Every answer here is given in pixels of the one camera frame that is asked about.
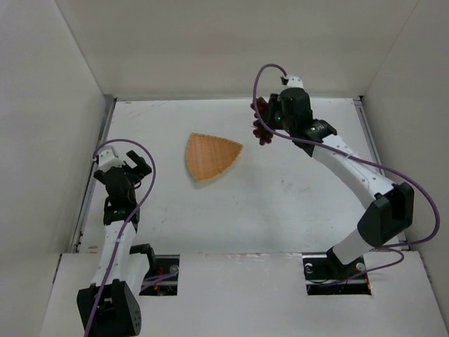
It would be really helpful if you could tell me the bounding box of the left aluminium frame rail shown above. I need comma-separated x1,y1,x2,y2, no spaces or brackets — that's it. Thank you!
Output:
67,94,116,253

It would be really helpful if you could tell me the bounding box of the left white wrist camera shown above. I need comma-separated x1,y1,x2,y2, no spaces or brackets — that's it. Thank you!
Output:
95,145,124,173

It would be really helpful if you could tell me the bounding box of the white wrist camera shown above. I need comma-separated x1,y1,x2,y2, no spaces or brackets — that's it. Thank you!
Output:
281,75,304,89
95,145,124,173

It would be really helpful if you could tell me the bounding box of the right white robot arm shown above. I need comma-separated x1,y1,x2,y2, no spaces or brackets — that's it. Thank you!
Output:
257,88,415,270

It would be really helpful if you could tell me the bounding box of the aluminium frame rail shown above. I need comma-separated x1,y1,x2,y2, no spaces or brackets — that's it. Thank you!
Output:
67,94,116,253
353,97,414,250

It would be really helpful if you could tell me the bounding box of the woven triangular bamboo basket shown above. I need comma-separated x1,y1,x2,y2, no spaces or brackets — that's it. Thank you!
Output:
185,133,243,182

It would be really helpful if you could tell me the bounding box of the right aluminium frame rail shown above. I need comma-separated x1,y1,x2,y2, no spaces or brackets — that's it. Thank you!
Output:
353,97,414,250

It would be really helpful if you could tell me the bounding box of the dark red grape bunch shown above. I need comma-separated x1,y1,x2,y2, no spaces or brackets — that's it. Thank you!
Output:
250,97,273,145

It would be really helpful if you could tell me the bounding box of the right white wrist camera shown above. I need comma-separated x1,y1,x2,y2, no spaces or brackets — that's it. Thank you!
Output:
281,75,304,89

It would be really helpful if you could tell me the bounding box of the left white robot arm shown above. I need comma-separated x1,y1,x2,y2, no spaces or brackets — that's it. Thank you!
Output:
76,146,154,336

